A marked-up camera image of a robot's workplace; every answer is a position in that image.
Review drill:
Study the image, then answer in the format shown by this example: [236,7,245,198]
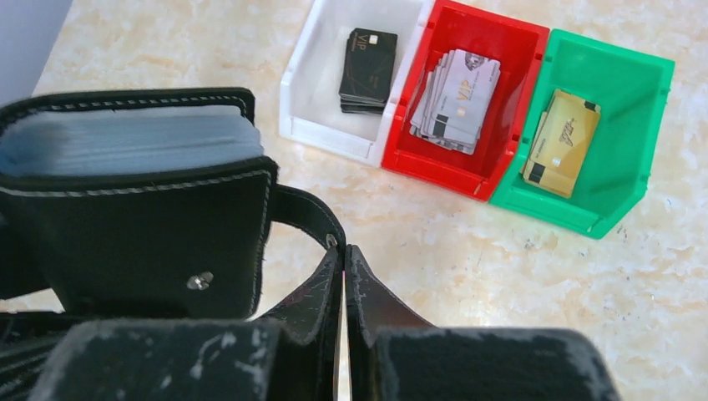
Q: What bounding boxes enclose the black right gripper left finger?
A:
[29,248,342,400]

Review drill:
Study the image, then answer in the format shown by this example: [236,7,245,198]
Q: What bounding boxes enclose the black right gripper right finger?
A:
[345,245,620,400]

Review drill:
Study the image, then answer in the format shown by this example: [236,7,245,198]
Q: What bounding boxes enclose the silver VIP card stack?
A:
[409,49,501,155]

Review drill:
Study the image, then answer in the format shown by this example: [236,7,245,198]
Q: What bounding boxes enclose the black VIP card stack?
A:
[338,28,397,114]

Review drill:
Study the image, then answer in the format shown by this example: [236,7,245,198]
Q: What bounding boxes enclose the gold VIP card stack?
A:
[522,89,601,199]

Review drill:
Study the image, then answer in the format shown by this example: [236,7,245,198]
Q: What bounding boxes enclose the white plastic bin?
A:
[279,1,433,167]

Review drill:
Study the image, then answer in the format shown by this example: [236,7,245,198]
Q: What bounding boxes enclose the red plastic bin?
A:
[382,1,550,202]

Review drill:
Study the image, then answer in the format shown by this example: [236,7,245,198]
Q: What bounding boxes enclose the green plastic bin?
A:
[490,29,675,240]

